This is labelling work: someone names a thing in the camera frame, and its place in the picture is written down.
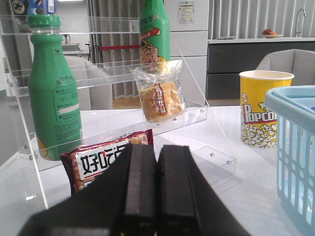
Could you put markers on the white refrigerator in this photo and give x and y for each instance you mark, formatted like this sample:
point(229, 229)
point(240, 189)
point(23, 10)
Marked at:
point(188, 22)

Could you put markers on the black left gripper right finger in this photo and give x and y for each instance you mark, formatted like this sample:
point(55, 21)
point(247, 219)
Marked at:
point(187, 205)

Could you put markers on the green milk tea bottle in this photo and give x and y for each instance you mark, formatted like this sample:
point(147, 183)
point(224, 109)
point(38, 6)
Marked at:
point(53, 91)

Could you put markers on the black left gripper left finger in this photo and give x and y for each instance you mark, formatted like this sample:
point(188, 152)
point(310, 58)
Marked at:
point(121, 202)

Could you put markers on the green cartoon drink bottle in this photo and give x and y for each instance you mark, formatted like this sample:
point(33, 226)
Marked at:
point(154, 36)

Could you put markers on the dark kitchen counter cabinet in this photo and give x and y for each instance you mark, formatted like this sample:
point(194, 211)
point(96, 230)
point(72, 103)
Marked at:
point(226, 60)

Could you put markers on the red snack packet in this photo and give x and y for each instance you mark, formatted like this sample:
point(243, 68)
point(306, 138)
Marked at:
point(86, 162)

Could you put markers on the blue cookie package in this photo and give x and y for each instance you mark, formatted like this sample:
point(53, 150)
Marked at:
point(42, 7)

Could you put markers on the packaged bread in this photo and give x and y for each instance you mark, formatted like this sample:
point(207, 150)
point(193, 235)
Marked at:
point(159, 90)

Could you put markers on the clear acrylic display shelf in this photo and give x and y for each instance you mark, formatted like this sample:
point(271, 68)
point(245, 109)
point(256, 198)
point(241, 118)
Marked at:
point(27, 177)

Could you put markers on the fruit plate on counter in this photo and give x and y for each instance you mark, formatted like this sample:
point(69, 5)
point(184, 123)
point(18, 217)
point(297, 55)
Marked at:
point(268, 33)

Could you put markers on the grey armchair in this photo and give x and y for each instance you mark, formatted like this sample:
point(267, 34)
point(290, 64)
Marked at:
point(301, 63)

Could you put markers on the yellow popcorn paper cup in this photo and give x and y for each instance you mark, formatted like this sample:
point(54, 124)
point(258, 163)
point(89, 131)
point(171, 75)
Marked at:
point(258, 122)

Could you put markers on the chrome kitchen faucet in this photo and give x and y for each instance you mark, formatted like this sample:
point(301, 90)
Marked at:
point(301, 14)

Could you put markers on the light blue plastic basket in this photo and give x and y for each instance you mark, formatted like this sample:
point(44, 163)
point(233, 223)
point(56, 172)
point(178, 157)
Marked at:
point(295, 108)

